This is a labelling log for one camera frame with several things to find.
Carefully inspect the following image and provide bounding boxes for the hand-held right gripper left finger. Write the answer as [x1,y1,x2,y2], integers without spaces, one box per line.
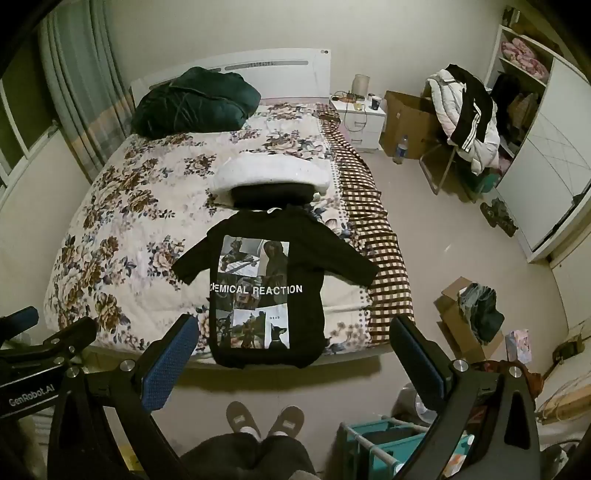
[46,314,200,480]

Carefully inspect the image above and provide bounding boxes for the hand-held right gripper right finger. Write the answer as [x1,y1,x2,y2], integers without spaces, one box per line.
[389,316,542,480]

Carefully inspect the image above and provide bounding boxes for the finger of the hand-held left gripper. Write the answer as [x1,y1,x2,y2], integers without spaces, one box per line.
[28,316,99,366]
[0,306,40,344]

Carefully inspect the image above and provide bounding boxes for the black printed t-shirt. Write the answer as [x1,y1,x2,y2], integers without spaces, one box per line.
[172,205,379,369]

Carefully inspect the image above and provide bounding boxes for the pile of dark clothes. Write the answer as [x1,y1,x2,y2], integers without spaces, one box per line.
[457,282,506,345]

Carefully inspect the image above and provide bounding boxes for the small cardboard box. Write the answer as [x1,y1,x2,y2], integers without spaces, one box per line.
[433,276,505,365]

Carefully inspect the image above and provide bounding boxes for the grey slipper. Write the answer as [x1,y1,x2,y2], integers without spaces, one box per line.
[267,405,305,438]
[225,401,262,440]

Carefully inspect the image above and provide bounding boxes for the teal storage rack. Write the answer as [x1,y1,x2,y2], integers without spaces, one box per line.
[338,414,477,480]

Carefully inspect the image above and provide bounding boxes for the pink printed packet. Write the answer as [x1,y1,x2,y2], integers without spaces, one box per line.
[505,329,533,366]

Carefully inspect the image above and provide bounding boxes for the person's dark pants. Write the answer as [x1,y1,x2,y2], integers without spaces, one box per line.
[179,432,317,480]

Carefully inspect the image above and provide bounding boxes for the floral bedspread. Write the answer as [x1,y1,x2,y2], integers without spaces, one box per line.
[43,102,386,365]

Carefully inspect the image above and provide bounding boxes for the brown checked bed sheet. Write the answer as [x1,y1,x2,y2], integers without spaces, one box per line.
[318,103,415,346]

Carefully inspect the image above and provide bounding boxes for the patterned slippers pair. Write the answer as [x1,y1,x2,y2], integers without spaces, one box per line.
[479,198,519,237]

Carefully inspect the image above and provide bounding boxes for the metal chair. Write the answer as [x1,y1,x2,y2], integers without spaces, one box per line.
[419,138,476,196]

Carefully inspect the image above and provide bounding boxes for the black folded cloth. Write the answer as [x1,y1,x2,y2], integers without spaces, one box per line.
[232,182,315,212]

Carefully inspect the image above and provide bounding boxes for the window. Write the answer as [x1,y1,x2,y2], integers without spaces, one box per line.
[0,44,62,188]

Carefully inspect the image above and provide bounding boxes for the white and black curved object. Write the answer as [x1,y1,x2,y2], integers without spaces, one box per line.
[216,154,332,205]

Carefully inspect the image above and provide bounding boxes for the large cardboard box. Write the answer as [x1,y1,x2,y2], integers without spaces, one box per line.
[383,90,445,160]

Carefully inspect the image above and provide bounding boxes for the striped curtain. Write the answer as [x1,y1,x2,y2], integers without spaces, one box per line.
[39,0,136,185]

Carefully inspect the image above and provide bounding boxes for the white nightstand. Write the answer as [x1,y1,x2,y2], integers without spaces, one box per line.
[329,95,387,154]

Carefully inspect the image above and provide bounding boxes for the white wardrobe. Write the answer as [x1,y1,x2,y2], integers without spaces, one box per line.
[484,23,591,265]

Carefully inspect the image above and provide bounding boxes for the chair with piled jackets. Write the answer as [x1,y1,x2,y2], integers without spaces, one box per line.
[426,68,502,175]

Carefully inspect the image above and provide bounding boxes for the black white-striped garment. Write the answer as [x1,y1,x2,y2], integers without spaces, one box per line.
[444,65,496,152]

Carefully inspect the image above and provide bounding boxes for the dark green duvet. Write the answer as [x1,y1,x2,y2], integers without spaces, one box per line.
[131,66,262,139]

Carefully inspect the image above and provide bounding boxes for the white headboard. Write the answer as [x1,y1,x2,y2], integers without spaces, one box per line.
[129,48,333,101]

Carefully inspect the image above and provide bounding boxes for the pink folded bedding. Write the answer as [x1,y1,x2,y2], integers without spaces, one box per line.
[501,39,550,83]

